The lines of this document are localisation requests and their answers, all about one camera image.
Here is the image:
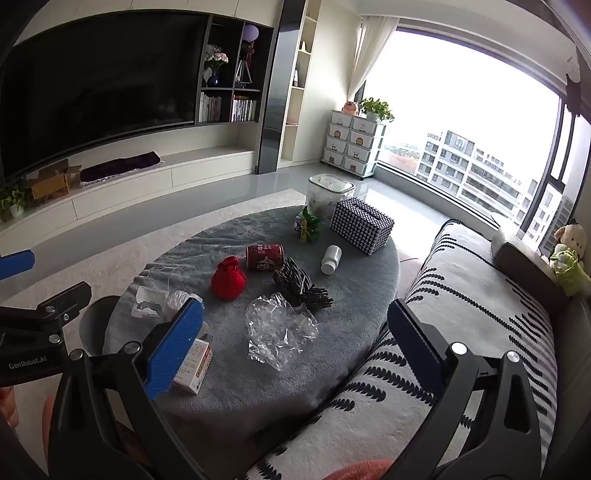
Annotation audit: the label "cream television cabinet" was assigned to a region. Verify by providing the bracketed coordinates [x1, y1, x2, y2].
[0, 145, 259, 252]

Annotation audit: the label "small white red box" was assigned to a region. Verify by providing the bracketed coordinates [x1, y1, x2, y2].
[173, 338, 214, 396]

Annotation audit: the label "small potted plant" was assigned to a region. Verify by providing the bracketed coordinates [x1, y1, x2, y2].
[0, 182, 31, 220]

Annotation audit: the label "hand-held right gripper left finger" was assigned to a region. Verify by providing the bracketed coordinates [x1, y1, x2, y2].
[48, 298, 206, 480]

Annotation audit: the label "green snack packet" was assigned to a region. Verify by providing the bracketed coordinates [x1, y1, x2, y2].
[294, 206, 322, 244]

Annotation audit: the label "pink flowers in blue vase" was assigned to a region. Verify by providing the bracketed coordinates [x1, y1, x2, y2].
[203, 45, 230, 88]

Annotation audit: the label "red drawstring pouch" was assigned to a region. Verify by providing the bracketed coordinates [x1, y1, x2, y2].
[211, 257, 248, 302]

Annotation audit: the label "person's left hand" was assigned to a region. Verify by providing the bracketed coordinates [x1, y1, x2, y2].
[0, 388, 20, 428]

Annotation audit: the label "patterned sofa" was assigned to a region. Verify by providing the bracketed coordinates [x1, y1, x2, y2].
[245, 219, 560, 480]

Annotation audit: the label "white animal-print drawer unit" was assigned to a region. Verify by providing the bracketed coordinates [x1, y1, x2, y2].
[322, 110, 387, 181]

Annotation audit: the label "clear lidded container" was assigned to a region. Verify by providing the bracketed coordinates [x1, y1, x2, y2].
[305, 173, 356, 223]

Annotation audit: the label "leafy potted plant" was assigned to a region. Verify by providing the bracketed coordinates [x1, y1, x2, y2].
[359, 97, 395, 123]

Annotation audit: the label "grey fleece blanket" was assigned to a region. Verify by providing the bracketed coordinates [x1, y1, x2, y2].
[104, 205, 400, 455]

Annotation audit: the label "white pill bottle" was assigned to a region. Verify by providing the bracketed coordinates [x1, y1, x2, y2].
[321, 245, 343, 276]

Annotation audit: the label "black glossy column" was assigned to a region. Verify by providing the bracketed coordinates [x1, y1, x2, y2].
[256, 9, 298, 175]

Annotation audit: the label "cream open shelf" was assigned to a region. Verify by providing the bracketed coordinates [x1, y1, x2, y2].
[279, 0, 322, 168]

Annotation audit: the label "clear plastic wrap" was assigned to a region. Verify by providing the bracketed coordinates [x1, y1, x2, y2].
[245, 293, 321, 373]

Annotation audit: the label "person's leg in pink pants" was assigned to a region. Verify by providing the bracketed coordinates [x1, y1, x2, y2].
[318, 459, 395, 480]

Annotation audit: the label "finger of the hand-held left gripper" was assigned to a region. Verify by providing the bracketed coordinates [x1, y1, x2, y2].
[0, 249, 36, 281]
[0, 282, 92, 344]

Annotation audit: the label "houndstooth tissue box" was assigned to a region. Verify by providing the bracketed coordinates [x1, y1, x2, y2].
[330, 198, 396, 256]

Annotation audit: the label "plush toy in green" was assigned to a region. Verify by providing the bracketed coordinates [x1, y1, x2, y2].
[549, 223, 591, 297]

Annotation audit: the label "large black television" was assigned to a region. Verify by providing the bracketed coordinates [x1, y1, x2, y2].
[0, 11, 209, 183]

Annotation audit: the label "white curtain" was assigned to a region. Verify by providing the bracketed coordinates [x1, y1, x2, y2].
[348, 16, 399, 110]

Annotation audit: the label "grey sofa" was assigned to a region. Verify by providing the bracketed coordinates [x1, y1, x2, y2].
[397, 219, 591, 480]

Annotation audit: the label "clear plastic cup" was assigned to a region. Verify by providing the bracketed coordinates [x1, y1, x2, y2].
[131, 265, 206, 325]

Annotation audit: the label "row of white-spined books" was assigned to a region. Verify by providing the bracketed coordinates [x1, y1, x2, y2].
[231, 95, 257, 123]

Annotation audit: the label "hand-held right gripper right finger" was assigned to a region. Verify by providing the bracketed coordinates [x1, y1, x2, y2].
[387, 299, 555, 480]

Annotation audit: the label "purple cloth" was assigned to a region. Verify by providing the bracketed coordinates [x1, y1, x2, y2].
[79, 151, 162, 186]

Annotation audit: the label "grey-brown cushion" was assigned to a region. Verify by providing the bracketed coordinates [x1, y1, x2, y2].
[490, 226, 578, 315]

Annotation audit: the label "small tripod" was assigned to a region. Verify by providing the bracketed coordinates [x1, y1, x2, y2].
[233, 58, 254, 86]

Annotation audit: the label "cardboard box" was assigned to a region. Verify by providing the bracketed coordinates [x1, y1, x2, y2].
[28, 159, 83, 202]

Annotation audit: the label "row of pastel books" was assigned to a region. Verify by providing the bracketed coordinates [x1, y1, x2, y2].
[199, 92, 223, 123]

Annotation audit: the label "red drink can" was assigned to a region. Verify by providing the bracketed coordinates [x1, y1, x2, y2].
[245, 244, 285, 272]

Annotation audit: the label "dark bookshelf unit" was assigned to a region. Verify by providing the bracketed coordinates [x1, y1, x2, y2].
[196, 14, 276, 125]

